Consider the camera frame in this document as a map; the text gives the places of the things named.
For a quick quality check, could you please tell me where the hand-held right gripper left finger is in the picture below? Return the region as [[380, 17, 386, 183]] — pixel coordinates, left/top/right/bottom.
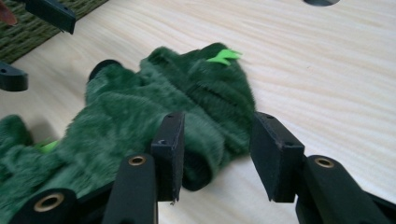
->
[[150, 111, 187, 203]]

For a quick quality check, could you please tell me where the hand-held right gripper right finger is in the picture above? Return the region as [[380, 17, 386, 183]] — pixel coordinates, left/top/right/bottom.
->
[[250, 111, 305, 203]]

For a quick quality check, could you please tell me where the green woven basket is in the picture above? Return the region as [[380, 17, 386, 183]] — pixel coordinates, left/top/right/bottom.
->
[[0, 0, 109, 64]]

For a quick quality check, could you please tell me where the green plush garment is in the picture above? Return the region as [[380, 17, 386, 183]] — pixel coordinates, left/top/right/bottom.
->
[[0, 42, 257, 224]]

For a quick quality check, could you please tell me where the dark round table grommet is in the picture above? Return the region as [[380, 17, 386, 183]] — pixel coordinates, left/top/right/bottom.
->
[[303, 0, 341, 7]]

